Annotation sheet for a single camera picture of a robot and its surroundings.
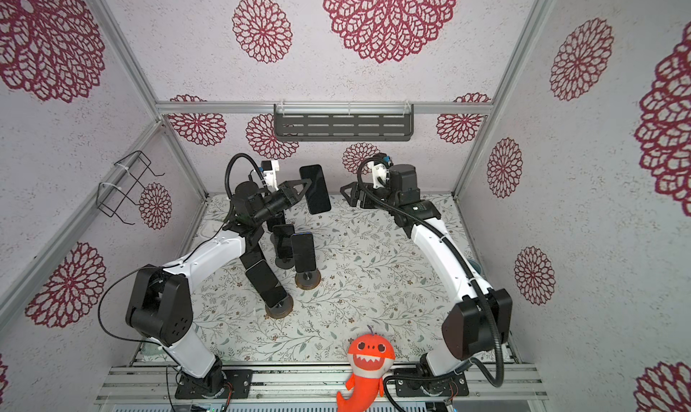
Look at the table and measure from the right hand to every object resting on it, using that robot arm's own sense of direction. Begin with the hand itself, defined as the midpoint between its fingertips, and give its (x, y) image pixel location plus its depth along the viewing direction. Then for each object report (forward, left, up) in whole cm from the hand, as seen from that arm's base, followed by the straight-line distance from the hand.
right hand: (350, 187), depth 76 cm
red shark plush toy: (-38, -6, -25) cm, 46 cm away
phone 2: (+5, +27, -33) cm, 43 cm away
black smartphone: (-2, +9, -1) cm, 10 cm away
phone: (-9, +15, -20) cm, 27 cm away
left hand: (+2, +11, 0) cm, 11 cm away
